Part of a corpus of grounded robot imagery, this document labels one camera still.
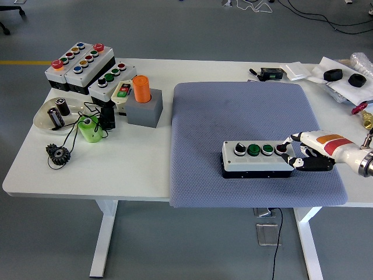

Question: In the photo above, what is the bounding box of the white paper sheet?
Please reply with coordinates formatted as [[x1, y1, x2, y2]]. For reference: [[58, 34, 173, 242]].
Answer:
[[308, 56, 373, 106]]

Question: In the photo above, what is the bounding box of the grey block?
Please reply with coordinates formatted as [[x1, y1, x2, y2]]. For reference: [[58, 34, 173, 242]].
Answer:
[[125, 89, 164, 129]]

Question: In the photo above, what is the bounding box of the thin black wire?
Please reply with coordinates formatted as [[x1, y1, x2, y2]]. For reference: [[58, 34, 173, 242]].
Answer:
[[47, 101, 110, 170]]

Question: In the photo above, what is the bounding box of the grey four-button control box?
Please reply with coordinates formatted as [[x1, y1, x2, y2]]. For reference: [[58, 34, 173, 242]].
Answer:
[[221, 141, 295, 179], [89, 61, 138, 107]]

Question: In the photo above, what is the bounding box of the black gear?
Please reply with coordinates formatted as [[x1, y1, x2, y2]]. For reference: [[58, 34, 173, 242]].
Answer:
[[45, 143, 72, 167]]

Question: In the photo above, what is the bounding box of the black office chair base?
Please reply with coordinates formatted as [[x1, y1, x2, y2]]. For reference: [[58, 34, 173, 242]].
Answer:
[[0, 0, 27, 36]]

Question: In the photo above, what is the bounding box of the metal floor socket box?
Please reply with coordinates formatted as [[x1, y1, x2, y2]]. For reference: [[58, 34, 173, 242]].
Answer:
[[252, 207, 276, 218]]

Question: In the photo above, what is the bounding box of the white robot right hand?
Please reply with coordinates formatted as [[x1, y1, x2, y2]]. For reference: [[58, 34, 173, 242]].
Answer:
[[279, 130, 367, 173]]

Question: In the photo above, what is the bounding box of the black rubber ring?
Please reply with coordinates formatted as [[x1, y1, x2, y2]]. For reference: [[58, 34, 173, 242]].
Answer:
[[323, 68, 344, 83], [348, 73, 367, 88]]

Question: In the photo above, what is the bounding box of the black module box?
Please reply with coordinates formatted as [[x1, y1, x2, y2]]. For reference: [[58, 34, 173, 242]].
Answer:
[[260, 67, 286, 82]]

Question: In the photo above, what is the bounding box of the brass valve red handle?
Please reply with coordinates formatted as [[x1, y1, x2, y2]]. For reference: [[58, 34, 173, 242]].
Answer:
[[351, 102, 373, 131]]

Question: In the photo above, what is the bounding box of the white switch plate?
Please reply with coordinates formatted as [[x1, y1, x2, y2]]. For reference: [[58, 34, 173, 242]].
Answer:
[[280, 61, 312, 82]]

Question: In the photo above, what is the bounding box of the cream pendant switch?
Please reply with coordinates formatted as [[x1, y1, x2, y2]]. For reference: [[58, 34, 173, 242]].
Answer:
[[111, 79, 135, 114]]

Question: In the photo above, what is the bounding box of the grey-blue textured mat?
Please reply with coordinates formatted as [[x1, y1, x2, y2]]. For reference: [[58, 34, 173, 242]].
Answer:
[[168, 81, 349, 209]]

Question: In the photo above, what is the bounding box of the white table leg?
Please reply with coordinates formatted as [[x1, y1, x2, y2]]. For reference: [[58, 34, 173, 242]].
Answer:
[[89, 199, 119, 278], [293, 206, 324, 280]]

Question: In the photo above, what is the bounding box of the five-button box with e-stop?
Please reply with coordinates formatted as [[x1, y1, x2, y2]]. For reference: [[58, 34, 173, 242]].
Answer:
[[44, 41, 88, 92], [64, 43, 117, 96]]

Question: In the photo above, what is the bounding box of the bubble wrap bag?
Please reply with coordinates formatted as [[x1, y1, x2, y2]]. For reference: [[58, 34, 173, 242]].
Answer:
[[349, 52, 373, 78]]

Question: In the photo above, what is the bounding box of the small black device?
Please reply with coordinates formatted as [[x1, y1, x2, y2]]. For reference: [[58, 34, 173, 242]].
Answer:
[[100, 105, 117, 131]]

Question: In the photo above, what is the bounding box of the black capacitor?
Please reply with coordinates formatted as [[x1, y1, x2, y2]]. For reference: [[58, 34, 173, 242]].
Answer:
[[55, 98, 72, 117], [47, 107, 65, 128]]

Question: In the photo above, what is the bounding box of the long black floor cable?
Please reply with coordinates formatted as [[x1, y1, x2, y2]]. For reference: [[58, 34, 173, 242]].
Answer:
[[276, 0, 373, 35]]

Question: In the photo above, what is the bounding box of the orange cylinder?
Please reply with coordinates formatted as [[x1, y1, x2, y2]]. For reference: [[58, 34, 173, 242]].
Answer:
[[132, 74, 152, 104]]

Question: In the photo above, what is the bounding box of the clear shallow dish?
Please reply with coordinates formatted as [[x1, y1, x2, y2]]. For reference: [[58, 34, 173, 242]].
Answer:
[[33, 97, 88, 135]]

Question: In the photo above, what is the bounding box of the metal floor socket plate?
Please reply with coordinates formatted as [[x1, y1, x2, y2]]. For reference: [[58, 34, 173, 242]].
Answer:
[[255, 223, 282, 247]]

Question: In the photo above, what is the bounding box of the green cylinder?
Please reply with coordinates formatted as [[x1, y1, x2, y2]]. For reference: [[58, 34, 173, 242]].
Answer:
[[76, 115, 104, 144]]

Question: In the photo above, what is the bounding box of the white floor cable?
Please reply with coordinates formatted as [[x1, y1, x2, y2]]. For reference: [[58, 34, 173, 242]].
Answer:
[[234, 0, 275, 14]]

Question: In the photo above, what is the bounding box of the clear plastic bag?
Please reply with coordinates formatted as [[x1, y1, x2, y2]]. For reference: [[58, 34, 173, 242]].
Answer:
[[325, 81, 350, 103]]

